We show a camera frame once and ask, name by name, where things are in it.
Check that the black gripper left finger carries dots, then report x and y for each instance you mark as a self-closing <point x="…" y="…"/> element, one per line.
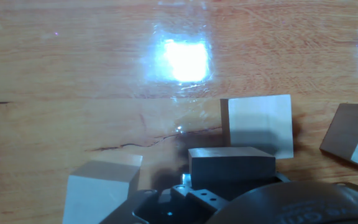
<point x="204" y="197"/>

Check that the varnished wooden board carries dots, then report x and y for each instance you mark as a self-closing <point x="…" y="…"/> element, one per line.
<point x="57" y="77"/>

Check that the light wooden cube block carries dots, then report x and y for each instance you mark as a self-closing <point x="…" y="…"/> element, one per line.
<point x="228" y="165"/>
<point x="259" y="118"/>
<point x="350" y="133"/>
<point x="98" y="196"/>

